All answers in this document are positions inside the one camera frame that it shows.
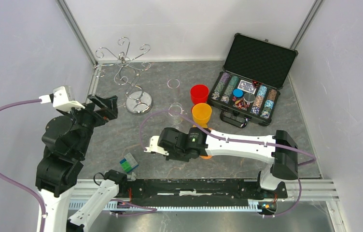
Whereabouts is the clear flute glass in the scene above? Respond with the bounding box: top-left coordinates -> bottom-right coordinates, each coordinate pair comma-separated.
167,78 -> 182,106

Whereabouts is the red plastic wine glass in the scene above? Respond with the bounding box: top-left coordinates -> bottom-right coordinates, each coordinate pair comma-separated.
190,84 -> 209,105

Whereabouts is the yellow plastic wine glass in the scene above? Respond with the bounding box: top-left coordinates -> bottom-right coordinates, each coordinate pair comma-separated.
192,103 -> 212,128

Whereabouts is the orange plastic wine glass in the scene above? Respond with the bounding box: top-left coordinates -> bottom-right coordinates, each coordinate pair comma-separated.
199,128 -> 214,160

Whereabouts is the clear wine glass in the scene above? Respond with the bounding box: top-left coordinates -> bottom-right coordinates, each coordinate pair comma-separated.
168,102 -> 183,129

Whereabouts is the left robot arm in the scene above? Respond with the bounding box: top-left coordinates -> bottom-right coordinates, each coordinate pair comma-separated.
35,93 -> 128,232

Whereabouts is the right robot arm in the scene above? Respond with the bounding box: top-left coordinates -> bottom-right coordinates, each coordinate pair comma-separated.
147,127 -> 298,197

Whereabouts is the chrome wine glass rack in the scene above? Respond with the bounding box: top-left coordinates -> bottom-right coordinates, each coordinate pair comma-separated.
95,37 -> 154,116

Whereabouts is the coloured toy brick block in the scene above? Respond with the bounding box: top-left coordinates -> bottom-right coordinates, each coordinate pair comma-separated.
119,153 -> 139,174

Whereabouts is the black poker chip case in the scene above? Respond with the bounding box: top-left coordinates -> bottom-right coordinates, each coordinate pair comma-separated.
207,33 -> 298,128

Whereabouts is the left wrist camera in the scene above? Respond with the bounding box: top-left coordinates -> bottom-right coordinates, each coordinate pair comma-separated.
39,85 -> 85,113

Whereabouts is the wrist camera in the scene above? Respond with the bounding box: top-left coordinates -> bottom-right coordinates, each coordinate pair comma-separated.
39,85 -> 85,113
144,135 -> 169,156

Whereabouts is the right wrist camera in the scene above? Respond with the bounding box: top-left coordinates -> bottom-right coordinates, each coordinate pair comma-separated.
144,135 -> 169,156

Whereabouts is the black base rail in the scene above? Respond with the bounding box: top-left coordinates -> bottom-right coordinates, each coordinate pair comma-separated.
70,178 -> 340,214

